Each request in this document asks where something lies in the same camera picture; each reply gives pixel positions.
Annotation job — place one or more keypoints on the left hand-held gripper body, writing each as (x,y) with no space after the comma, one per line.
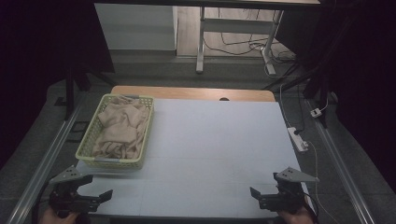
(67,199)

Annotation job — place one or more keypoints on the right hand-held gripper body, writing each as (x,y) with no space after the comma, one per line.
(288,199)

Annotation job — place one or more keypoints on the person's right hand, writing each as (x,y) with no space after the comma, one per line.
(297,217)

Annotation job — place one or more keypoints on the person's left hand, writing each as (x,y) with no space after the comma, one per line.
(56,217)

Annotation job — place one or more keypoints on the yellow-green plastic basket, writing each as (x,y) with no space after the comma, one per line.
(87,144)

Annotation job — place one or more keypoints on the white table mat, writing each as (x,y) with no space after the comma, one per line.
(214,149)

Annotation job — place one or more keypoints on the white power strip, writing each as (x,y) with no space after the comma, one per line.
(297,139)

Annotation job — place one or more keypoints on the beige cloth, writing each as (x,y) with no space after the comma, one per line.
(123,129)

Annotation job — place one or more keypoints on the black floor plate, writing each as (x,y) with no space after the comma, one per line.
(79,131)

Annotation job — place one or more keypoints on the small white adapter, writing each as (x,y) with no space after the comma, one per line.
(316,112)

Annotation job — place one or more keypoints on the black stand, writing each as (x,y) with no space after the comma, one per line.
(314,81)
(69,93)

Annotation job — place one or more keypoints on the wooden table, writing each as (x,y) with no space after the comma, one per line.
(186,92)

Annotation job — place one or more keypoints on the white cabinet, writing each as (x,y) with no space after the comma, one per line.
(135,26)

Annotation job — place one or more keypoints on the aluminium rail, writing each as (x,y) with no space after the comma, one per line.
(43,168)
(339,168)

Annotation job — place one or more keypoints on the white desk frame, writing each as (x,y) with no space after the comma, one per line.
(232,26)

